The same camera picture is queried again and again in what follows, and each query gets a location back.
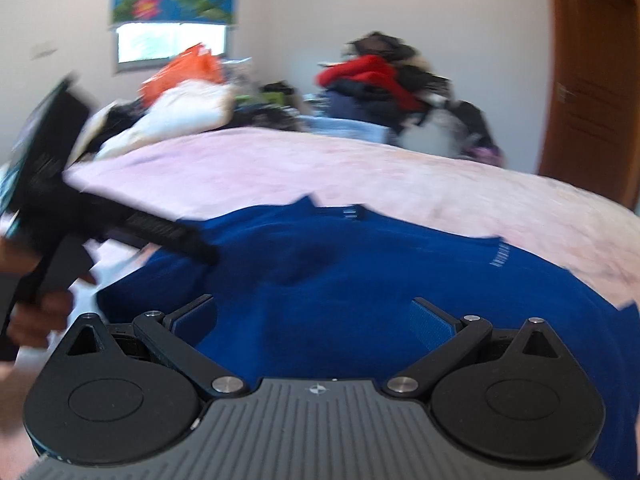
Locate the blue beaded knit sweater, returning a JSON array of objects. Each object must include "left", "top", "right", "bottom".
[{"left": 96, "top": 197, "right": 639, "bottom": 479}]

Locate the white wall switch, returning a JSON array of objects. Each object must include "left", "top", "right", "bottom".
[{"left": 30, "top": 42, "right": 58, "bottom": 60}]

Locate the green and black bag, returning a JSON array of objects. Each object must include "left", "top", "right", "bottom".
[{"left": 260, "top": 80, "right": 298, "bottom": 108}]

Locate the clear plastic storage bag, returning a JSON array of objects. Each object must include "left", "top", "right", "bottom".
[{"left": 398, "top": 108, "right": 463, "bottom": 158}]

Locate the orange plastic bag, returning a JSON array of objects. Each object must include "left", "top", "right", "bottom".
[{"left": 139, "top": 44, "right": 224, "bottom": 107}]

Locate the black bag on pile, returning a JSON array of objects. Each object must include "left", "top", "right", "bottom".
[{"left": 449, "top": 101, "right": 499, "bottom": 154}]

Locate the brown wooden door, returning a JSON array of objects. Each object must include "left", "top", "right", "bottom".
[{"left": 538, "top": 0, "right": 639, "bottom": 209}]

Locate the dark clothes pile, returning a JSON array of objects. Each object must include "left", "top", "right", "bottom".
[{"left": 319, "top": 30, "right": 457, "bottom": 137}]

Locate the window with metal frame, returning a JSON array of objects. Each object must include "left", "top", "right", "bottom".
[{"left": 115, "top": 22, "right": 232, "bottom": 74}]

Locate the pink bed blanket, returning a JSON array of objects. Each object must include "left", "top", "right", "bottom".
[{"left": 66, "top": 128, "right": 639, "bottom": 306}]

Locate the person left hand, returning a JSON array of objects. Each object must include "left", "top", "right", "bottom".
[{"left": 1, "top": 236, "right": 75, "bottom": 349}]

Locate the red garment on pile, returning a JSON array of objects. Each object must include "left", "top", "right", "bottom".
[{"left": 316, "top": 54, "right": 425, "bottom": 113}]

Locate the light blue knit blanket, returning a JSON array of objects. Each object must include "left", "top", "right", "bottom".
[{"left": 298, "top": 115, "right": 388, "bottom": 144}]

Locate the purple cloth bundle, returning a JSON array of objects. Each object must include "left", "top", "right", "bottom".
[{"left": 462, "top": 146, "right": 504, "bottom": 168}]

